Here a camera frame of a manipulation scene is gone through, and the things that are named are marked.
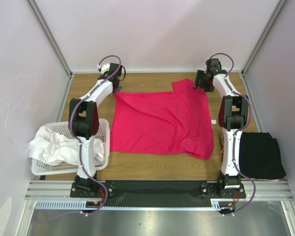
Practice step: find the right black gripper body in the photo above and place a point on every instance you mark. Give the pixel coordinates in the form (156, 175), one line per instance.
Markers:
(201, 80)

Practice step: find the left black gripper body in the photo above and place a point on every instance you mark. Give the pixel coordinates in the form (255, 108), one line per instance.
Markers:
(118, 88)

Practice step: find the pink t shirt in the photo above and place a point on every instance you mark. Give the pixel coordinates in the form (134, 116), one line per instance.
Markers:
(164, 123)

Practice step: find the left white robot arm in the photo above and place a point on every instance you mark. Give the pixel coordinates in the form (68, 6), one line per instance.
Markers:
(84, 125)

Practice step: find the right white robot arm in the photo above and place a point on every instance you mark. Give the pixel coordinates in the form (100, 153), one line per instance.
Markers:
(232, 118)

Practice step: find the white crumpled t shirt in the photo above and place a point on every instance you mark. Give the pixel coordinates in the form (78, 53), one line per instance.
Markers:
(53, 148)

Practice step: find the black folded t shirt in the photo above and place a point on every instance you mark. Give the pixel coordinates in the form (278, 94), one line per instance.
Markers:
(260, 156)

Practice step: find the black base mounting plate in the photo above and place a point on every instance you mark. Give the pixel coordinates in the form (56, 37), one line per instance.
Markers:
(167, 193)

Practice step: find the white laundry basket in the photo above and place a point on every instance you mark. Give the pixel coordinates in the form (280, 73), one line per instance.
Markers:
(101, 150)

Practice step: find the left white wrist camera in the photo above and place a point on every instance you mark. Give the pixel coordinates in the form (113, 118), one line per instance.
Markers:
(103, 68)

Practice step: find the aluminium frame rail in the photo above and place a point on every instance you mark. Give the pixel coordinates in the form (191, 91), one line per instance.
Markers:
(55, 194)

